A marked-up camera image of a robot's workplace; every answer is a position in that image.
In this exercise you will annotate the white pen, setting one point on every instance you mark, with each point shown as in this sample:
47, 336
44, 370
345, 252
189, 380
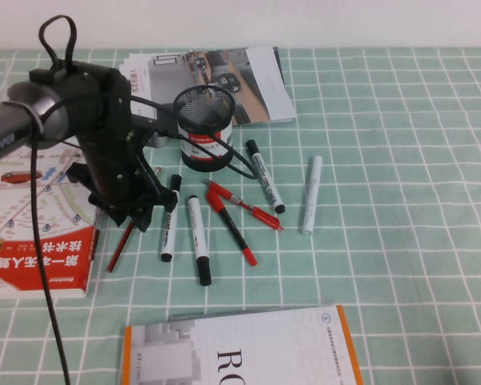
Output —
312, 196

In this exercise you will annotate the red pencil with eraser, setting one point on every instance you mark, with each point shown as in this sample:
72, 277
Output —
120, 248

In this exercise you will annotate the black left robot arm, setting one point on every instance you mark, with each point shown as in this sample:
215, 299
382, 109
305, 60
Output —
76, 104

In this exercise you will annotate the green checked tablecloth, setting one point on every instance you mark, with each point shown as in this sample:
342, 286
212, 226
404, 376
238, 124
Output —
385, 200

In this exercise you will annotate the red retractable gel pen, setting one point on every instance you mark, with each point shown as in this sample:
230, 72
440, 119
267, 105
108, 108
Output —
260, 214

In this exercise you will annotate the red and black marker pen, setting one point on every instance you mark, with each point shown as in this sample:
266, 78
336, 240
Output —
232, 228

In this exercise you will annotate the photo cover brochure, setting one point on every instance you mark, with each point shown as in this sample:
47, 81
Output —
264, 88

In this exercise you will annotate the white board marker black cap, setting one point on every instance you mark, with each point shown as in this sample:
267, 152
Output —
266, 180
169, 232
196, 232

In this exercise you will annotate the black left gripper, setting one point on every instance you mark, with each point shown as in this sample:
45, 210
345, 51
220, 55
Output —
112, 172

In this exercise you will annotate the white book with orange edge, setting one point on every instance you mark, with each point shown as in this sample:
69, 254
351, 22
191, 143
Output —
244, 353

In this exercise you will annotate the red map cover book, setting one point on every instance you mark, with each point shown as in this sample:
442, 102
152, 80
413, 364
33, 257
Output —
16, 260

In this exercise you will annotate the black mesh pen holder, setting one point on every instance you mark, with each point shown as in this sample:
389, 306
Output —
204, 154

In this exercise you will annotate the white brochure with red text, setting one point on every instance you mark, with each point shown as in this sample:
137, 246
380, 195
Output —
138, 76

